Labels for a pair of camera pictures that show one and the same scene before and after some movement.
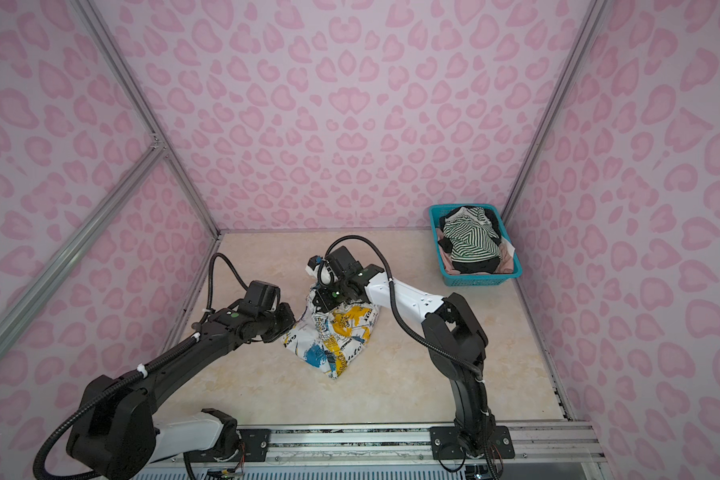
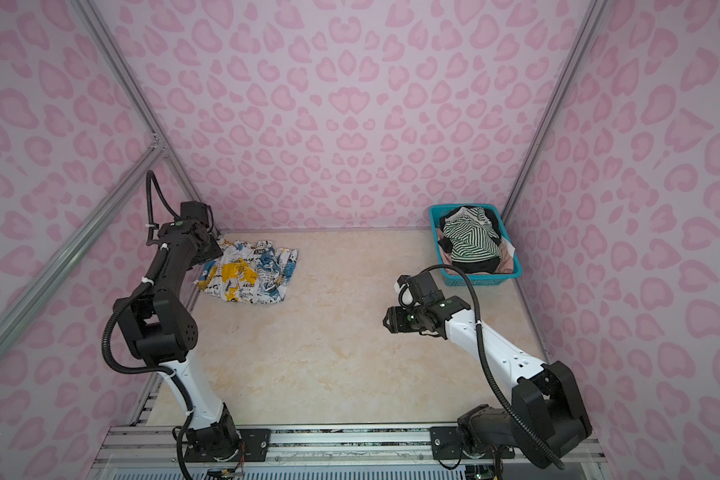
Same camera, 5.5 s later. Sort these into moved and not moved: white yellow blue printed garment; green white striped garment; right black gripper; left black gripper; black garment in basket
Moved: white yellow blue printed garment; right black gripper; left black gripper
Not moved: green white striped garment; black garment in basket
